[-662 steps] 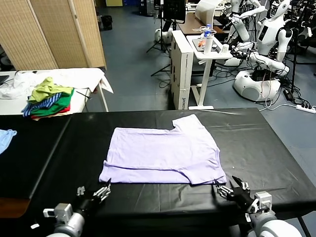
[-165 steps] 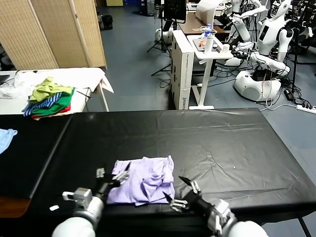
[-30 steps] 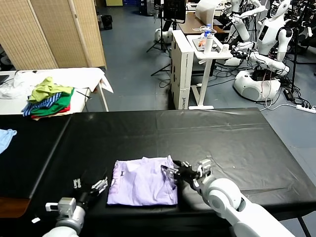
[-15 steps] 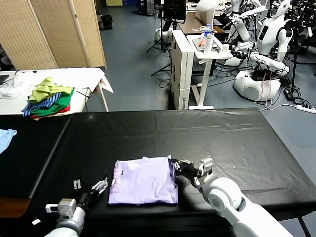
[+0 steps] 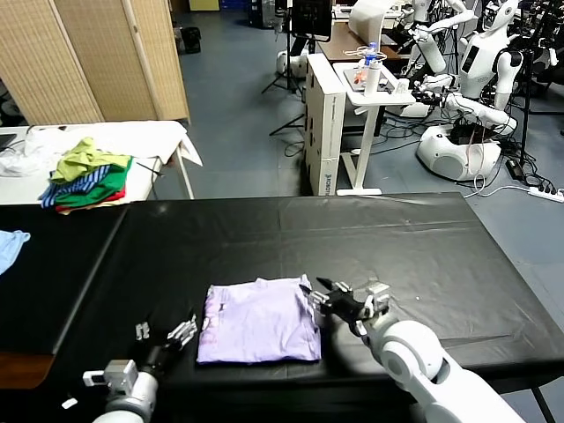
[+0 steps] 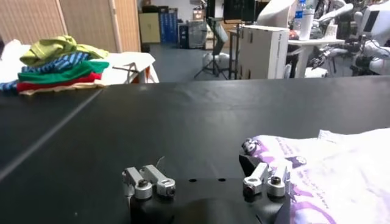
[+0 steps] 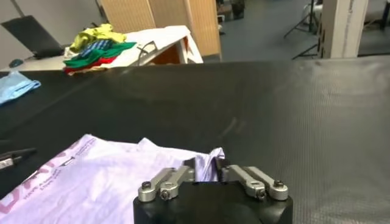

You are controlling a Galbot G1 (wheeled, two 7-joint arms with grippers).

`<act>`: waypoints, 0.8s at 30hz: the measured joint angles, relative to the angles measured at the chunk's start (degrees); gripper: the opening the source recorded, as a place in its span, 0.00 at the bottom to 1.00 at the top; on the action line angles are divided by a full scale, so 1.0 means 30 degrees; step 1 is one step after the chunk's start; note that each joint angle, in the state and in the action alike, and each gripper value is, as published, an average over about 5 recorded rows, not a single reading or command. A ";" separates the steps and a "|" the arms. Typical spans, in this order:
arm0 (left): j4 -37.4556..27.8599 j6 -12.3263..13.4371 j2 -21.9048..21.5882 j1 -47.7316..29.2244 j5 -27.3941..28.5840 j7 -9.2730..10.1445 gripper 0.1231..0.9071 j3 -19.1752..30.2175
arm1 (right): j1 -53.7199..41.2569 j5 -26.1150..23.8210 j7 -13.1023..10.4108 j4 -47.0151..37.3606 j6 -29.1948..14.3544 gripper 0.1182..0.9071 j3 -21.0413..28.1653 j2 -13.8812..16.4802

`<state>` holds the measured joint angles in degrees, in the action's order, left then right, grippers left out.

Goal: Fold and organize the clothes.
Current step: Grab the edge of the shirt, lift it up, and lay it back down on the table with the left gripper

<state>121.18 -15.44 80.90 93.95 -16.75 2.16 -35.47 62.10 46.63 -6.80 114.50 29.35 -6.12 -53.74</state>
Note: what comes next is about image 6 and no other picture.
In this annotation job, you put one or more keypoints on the white side table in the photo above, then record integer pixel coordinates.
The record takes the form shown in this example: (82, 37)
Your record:
(128, 61)

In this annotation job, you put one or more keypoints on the beige garment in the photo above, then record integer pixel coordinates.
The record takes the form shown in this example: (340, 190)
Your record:
(61, 89)

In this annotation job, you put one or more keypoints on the white thermos bottle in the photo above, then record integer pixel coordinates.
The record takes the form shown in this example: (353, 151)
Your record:
(306, 24)

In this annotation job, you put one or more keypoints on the green garment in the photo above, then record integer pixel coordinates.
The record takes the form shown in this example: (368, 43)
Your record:
(76, 73)

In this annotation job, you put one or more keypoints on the white standing desk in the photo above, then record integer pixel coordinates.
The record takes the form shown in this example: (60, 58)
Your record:
(304, 48)

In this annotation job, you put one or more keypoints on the lavender t-shirt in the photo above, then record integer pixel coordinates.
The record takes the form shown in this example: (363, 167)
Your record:
(341, 176)

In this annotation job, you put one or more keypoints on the white curved panel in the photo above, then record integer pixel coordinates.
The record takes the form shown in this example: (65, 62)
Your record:
(274, 13)

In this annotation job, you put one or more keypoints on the blue striped garment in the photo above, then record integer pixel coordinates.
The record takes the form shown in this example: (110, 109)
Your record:
(61, 64)

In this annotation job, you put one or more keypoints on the large black table cover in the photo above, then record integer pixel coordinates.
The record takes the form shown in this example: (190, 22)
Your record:
(198, 115)

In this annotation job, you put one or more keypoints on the black monitor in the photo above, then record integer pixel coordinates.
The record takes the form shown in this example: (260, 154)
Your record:
(237, 9)

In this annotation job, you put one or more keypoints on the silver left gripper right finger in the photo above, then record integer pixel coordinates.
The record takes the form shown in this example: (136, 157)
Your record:
(262, 179)

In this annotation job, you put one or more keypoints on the tall white cardboard box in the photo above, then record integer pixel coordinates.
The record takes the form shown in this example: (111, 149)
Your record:
(262, 51)

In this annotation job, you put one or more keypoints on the blue cabinet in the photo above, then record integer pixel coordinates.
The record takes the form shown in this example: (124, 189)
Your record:
(169, 25)

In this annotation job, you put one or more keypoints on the red garment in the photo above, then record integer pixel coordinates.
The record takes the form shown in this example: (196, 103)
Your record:
(45, 85)

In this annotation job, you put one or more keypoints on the black tripod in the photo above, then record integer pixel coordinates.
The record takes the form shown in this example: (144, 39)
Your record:
(214, 54)

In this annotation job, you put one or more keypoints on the beige cabinet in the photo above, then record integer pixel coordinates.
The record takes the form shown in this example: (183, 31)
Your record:
(149, 27)

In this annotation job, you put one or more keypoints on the bamboo folding screen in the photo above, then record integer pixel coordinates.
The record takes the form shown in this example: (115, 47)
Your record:
(91, 21)

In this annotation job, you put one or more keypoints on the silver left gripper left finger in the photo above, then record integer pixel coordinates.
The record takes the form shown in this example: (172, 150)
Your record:
(143, 182)

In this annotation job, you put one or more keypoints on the white paper cup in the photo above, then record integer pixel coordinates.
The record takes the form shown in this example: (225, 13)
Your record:
(332, 32)

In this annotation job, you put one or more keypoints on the clear water bottle blue cap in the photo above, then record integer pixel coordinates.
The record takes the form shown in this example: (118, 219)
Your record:
(299, 12)

